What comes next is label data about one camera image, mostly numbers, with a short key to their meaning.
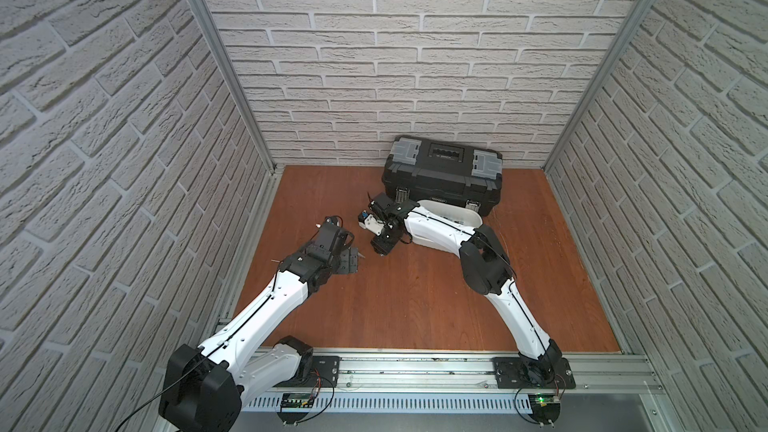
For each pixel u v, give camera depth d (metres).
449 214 1.03
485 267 0.60
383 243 0.87
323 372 0.73
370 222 0.89
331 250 0.61
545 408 0.70
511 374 0.74
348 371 0.75
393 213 0.74
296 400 0.73
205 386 0.38
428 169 0.95
